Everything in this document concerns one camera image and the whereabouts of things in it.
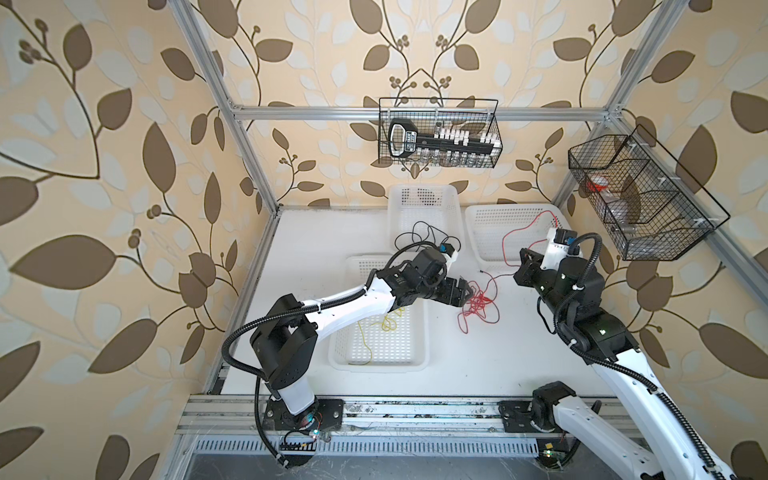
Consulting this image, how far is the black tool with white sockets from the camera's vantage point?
833mm

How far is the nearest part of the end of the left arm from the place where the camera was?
1.98 ft

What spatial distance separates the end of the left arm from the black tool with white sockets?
0.36m
